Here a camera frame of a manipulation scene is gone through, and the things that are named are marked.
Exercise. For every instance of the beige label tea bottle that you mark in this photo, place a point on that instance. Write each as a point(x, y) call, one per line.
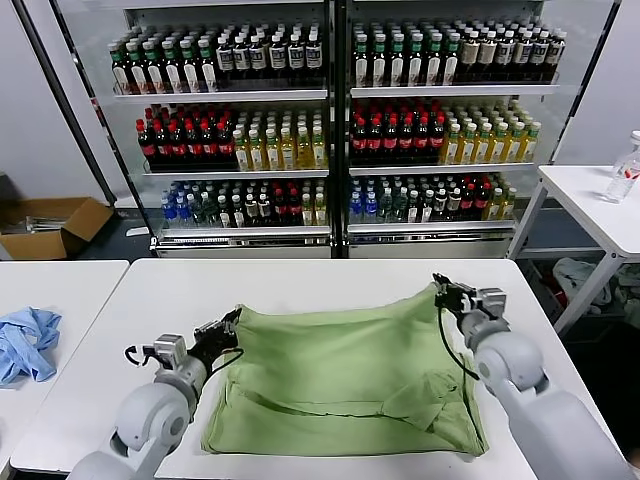
point(469, 57)
point(486, 56)

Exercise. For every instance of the grey green cloth pile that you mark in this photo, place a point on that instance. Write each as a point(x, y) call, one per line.
point(629, 295)

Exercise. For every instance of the white label dark drink bottle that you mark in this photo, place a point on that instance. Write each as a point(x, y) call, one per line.
point(539, 55)
point(296, 59)
point(314, 59)
point(555, 55)
point(504, 55)
point(521, 55)
point(277, 60)
point(257, 60)
point(241, 61)
point(225, 62)

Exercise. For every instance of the white side table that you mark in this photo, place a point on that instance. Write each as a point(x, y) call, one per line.
point(585, 200)

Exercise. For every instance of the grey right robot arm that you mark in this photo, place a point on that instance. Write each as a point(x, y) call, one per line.
point(510, 360)

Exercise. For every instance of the red cap cola bottle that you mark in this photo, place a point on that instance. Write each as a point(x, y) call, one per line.
point(406, 144)
point(161, 147)
point(145, 147)
point(209, 146)
point(437, 143)
point(177, 147)
point(375, 144)
point(193, 147)
point(359, 144)
point(422, 143)
point(391, 144)
point(225, 146)

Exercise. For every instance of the crumpled light blue shirt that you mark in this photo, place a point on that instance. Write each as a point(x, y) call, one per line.
point(25, 345)

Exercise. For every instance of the small yellow juice bottle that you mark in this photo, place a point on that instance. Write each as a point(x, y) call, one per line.
point(320, 212)
point(508, 206)
point(495, 207)
point(307, 212)

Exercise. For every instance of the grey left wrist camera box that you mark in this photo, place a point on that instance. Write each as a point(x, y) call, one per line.
point(170, 350)

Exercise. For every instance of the small clear green bottle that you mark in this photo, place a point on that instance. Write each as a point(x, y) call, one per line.
point(211, 214)
point(400, 207)
point(385, 207)
point(198, 214)

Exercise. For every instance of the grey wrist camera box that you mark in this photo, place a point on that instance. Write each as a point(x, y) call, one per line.
point(170, 350)
point(492, 302)

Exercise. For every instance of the black framed glass cooler door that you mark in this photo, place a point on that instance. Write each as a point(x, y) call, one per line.
point(80, 100)
point(575, 50)

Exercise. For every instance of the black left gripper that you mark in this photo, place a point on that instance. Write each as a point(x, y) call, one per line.
point(215, 340)

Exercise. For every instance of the metal rods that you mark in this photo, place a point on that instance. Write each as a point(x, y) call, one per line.
point(42, 224)

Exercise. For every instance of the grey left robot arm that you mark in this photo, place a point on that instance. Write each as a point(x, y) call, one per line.
point(150, 415)

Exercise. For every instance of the white cooler shelf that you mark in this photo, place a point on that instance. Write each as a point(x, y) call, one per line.
point(440, 170)
point(450, 92)
point(220, 96)
point(245, 232)
point(430, 227)
point(235, 174)

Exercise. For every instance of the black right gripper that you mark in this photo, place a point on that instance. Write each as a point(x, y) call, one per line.
point(462, 299)

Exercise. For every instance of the green cap tea bottle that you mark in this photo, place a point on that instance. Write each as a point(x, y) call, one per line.
point(173, 75)
point(451, 67)
point(121, 75)
point(190, 74)
point(155, 75)
point(379, 67)
point(137, 75)
point(397, 67)
point(416, 67)
point(209, 74)
point(362, 67)
point(434, 67)

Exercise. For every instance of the light green polo shirt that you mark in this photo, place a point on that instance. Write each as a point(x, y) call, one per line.
point(340, 360)

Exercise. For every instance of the white crumpled cloth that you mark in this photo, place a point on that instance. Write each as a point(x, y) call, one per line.
point(575, 280)

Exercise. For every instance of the open cardboard box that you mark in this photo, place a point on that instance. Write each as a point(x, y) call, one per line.
point(90, 215)

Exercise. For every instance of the white display cooler cabinet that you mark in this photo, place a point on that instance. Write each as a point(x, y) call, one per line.
point(250, 247)

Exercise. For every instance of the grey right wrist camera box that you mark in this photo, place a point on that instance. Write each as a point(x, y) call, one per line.
point(492, 302)

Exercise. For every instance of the white floor bracket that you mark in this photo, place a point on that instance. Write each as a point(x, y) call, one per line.
point(137, 232)

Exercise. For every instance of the small red label cola bottle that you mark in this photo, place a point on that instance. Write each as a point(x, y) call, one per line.
point(295, 210)
point(280, 210)
point(467, 202)
point(481, 202)

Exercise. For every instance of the small dark white label bottle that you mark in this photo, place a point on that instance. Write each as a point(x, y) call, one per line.
point(454, 205)
point(238, 215)
point(427, 210)
point(224, 215)
point(265, 212)
point(251, 212)
point(412, 210)
point(440, 205)

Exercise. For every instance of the small blue drink bottle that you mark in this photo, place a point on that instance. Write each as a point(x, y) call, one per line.
point(370, 210)
point(356, 210)
point(183, 214)
point(168, 214)

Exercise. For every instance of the clear plastic water bottle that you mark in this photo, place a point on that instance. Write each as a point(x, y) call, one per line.
point(622, 175)

